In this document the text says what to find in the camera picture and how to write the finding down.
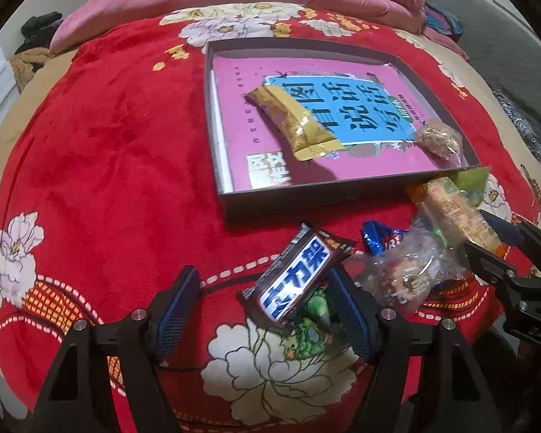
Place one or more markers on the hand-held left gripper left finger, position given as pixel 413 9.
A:
pixel 178 311

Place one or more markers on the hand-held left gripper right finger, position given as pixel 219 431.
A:
pixel 349 311

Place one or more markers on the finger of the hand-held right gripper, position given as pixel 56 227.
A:
pixel 500 228
pixel 487 261

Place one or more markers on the black green pea packet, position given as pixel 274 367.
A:
pixel 315 333

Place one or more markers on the orange cracker packet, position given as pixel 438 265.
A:
pixel 451 209

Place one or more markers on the light green snack packet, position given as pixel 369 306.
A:
pixel 471 180

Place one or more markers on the black chocolate bar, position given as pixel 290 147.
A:
pixel 297 279

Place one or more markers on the clear plastic snack packet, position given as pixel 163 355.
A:
pixel 401 275

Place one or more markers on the small clear-wrapped snack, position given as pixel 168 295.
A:
pixel 435 137

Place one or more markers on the shallow dark grey box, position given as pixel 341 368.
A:
pixel 297 196

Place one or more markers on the blue snack packet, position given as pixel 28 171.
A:
pixel 378 237

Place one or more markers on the silver patterned bag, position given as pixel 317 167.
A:
pixel 518 117

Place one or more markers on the red floral blanket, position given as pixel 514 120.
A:
pixel 117 167

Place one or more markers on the grey floor mat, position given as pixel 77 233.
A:
pixel 505 45

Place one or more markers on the gold snack packet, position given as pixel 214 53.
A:
pixel 293 121

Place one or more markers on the pink book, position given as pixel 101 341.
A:
pixel 252 112

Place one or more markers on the blue purple cloth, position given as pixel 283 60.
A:
pixel 444 20

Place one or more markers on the brown plush blanket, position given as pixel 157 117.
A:
pixel 27 65

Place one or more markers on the dark clothes pile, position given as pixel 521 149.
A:
pixel 40 25

